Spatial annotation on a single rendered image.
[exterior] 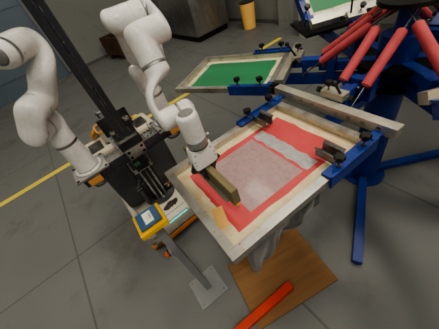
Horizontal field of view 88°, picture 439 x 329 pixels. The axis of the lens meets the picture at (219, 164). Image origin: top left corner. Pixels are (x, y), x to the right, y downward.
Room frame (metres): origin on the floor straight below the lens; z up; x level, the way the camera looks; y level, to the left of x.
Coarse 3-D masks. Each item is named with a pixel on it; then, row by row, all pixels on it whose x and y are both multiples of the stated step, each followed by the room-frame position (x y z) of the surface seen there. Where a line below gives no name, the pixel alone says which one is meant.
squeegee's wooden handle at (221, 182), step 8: (208, 168) 0.63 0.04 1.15; (208, 176) 0.63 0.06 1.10; (216, 176) 0.57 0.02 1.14; (216, 184) 0.58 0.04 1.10; (224, 184) 0.53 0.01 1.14; (232, 184) 0.52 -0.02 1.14; (224, 192) 0.53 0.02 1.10; (232, 192) 0.48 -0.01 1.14; (232, 200) 0.49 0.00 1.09; (240, 200) 0.49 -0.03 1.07
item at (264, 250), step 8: (312, 200) 0.57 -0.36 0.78; (304, 208) 0.55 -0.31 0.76; (312, 208) 0.60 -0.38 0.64; (296, 216) 0.54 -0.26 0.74; (304, 216) 0.56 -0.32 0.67; (288, 224) 0.53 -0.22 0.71; (296, 224) 0.54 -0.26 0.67; (280, 232) 0.52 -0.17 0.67; (272, 240) 0.48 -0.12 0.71; (256, 248) 0.44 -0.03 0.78; (264, 248) 0.46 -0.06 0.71; (272, 248) 0.48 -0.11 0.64; (256, 256) 0.44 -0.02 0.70; (264, 256) 0.48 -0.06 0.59
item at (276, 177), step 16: (304, 144) 0.76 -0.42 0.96; (320, 144) 0.73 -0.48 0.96; (272, 160) 0.73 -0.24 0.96; (288, 160) 0.70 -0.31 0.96; (320, 160) 0.64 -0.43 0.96; (256, 176) 0.67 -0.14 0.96; (272, 176) 0.64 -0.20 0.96; (288, 176) 0.61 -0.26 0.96; (304, 176) 0.58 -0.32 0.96; (240, 192) 0.62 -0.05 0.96; (256, 192) 0.59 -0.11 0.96; (272, 192) 0.56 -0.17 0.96; (288, 192) 0.54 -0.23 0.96; (224, 208) 0.57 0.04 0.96; (240, 208) 0.54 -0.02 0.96; (256, 208) 0.51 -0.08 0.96; (240, 224) 0.47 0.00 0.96
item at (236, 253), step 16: (272, 112) 1.10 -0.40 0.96; (288, 112) 1.03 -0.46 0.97; (304, 112) 0.95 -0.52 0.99; (240, 128) 1.01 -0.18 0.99; (320, 128) 0.83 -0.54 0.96; (336, 128) 0.76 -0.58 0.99; (224, 144) 0.96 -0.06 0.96; (176, 176) 0.81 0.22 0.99; (320, 176) 0.53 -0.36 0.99; (304, 192) 0.49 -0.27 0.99; (320, 192) 0.49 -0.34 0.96; (192, 208) 0.59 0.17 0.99; (288, 208) 0.45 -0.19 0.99; (208, 224) 0.50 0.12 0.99; (272, 224) 0.41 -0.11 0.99; (224, 240) 0.41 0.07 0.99; (256, 240) 0.37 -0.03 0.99; (240, 256) 0.34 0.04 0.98
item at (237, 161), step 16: (272, 128) 0.96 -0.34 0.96; (288, 128) 0.92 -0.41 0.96; (240, 144) 0.92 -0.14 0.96; (256, 144) 0.88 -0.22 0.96; (224, 160) 0.85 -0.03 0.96; (240, 160) 0.81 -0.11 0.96; (256, 160) 0.77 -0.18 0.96; (192, 176) 0.81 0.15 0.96; (224, 176) 0.74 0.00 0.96; (240, 176) 0.70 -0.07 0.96; (208, 192) 0.68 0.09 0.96
